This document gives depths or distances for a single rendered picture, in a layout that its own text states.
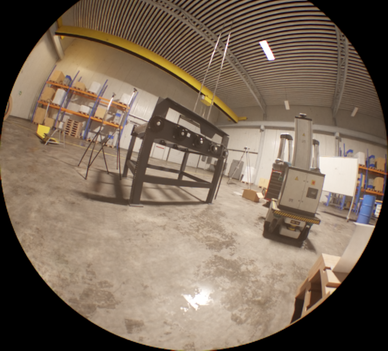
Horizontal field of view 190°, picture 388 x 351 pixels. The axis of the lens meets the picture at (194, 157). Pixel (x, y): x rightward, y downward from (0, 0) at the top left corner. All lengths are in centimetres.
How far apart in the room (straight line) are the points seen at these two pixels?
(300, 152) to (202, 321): 212
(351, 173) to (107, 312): 529
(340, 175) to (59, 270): 549
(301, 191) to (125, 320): 173
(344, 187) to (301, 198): 351
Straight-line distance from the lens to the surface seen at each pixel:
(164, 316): 62
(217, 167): 189
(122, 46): 870
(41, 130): 504
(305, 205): 164
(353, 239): 72
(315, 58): 977
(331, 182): 499
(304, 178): 160
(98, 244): 81
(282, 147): 231
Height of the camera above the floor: 60
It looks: 2 degrees up
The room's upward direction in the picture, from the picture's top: 15 degrees clockwise
